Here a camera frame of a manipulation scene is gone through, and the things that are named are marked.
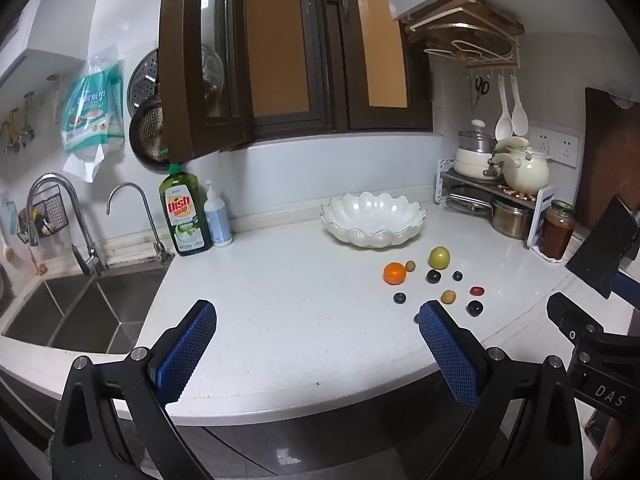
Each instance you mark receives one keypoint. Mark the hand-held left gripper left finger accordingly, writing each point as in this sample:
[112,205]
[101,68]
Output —
[187,355]

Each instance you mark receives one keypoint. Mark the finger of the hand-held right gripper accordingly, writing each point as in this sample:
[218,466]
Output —
[627,287]
[565,312]

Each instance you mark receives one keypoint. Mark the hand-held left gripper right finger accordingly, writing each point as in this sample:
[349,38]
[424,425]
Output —
[450,355]

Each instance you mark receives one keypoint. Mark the dark plum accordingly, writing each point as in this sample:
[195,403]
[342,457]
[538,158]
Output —
[474,308]
[433,276]

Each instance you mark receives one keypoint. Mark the small yellow-brown fruit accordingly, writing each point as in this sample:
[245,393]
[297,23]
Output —
[410,265]
[448,296]

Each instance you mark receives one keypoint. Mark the red cherry tomato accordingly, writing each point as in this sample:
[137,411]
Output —
[477,290]

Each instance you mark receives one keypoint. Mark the green citrus fruit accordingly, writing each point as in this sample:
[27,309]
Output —
[439,258]

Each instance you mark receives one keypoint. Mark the orange tangerine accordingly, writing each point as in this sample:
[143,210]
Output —
[394,273]

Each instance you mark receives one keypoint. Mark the white scalloped bowl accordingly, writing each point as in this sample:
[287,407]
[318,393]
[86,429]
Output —
[372,220]

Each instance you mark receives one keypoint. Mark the glass jar of red sauce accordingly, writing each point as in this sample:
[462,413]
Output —
[556,232]

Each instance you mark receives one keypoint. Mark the dark brown cutting board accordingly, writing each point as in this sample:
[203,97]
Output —
[612,160]

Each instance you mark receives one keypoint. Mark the stainless steel pot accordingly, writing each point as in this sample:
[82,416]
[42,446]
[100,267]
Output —
[510,218]

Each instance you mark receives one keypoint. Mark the brown beaded trivet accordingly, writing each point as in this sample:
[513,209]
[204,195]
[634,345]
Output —
[517,192]

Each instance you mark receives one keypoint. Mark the cream enamel kettle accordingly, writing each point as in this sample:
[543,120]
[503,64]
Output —
[527,172]

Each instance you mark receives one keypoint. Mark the stainless steel sink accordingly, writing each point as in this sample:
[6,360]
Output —
[75,315]

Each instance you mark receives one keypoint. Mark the slim chrome faucet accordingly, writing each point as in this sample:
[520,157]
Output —
[152,230]

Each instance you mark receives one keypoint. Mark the green dish soap bottle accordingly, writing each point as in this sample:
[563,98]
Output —
[185,220]

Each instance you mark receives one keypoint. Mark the white pump soap bottle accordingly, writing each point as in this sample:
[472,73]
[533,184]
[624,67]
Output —
[218,222]

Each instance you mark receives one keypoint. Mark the steel pot lid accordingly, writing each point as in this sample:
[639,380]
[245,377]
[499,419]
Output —
[467,201]

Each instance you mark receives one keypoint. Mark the cream pan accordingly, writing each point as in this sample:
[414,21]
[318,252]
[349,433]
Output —
[472,166]

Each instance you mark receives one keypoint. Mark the large chrome faucet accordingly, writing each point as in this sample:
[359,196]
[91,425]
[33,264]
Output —
[85,240]

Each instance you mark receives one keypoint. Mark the white plastic spoon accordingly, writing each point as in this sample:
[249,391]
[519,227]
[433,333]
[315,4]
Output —
[520,117]
[503,122]

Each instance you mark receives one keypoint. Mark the steel pot with glass lid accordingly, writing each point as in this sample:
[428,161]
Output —
[475,141]

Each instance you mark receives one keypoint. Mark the grey corner shelf rack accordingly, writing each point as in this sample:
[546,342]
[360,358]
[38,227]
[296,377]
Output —
[445,175]

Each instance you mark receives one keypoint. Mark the black scissors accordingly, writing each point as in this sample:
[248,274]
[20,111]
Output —
[481,87]

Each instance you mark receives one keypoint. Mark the rectangular wooden cutting board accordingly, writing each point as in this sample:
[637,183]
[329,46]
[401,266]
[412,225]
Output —
[492,17]

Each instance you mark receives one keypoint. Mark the teal plastic bag pack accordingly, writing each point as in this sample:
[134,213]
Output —
[92,110]

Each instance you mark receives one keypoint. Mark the steel steamer plate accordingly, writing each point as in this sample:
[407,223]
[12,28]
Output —
[144,80]

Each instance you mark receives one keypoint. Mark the yellow hanging tool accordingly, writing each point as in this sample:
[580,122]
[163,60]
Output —
[15,130]

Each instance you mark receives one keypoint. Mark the white wall socket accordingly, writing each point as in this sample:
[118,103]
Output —
[540,141]
[565,149]

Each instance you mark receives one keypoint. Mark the brown window frame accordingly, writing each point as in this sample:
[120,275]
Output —
[335,60]

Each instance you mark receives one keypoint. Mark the white wall shelf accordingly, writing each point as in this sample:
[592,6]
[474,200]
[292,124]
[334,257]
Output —
[40,62]

